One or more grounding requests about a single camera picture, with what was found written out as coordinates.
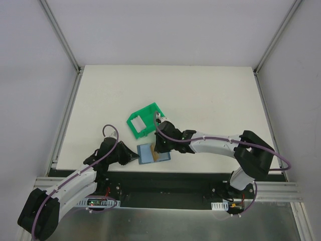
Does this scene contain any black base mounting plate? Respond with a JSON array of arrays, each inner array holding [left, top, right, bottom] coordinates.
[[49, 165, 288, 209]]

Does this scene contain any aluminium frame post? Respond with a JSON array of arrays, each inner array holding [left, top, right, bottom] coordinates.
[[253, 0, 304, 76], [37, 0, 85, 73]]

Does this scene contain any white cable duct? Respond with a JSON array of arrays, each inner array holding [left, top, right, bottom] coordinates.
[[211, 201, 229, 211], [75, 198, 120, 208]]

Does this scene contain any aluminium front rail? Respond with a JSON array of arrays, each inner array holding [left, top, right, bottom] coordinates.
[[34, 177, 303, 202]]

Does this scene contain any right aluminium frame post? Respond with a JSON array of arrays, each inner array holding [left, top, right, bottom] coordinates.
[[253, 0, 304, 76]]

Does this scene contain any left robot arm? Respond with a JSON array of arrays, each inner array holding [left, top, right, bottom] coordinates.
[[17, 137, 139, 240]]

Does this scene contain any gold patterned credit card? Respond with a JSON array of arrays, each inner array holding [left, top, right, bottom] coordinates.
[[150, 144, 159, 162]]

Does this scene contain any left aluminium frame post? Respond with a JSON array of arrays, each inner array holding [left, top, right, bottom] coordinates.
[[37, 0, 85, 73]]

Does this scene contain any right white cable duct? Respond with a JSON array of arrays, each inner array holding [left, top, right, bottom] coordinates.
[[211, 201, 229, 211]]

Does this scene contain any blue leather card holder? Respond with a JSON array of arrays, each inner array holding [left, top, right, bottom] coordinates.
[[137, 143, 171, 165]]

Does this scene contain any green plastic bin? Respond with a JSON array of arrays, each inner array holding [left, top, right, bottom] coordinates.
[[126, 102, 165, 139]]

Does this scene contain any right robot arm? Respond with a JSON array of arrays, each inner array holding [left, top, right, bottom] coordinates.
[[154, 120, 274, 201]]

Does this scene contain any left white cable duct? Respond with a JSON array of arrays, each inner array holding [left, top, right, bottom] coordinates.
[[75, 198, 120, 208]]

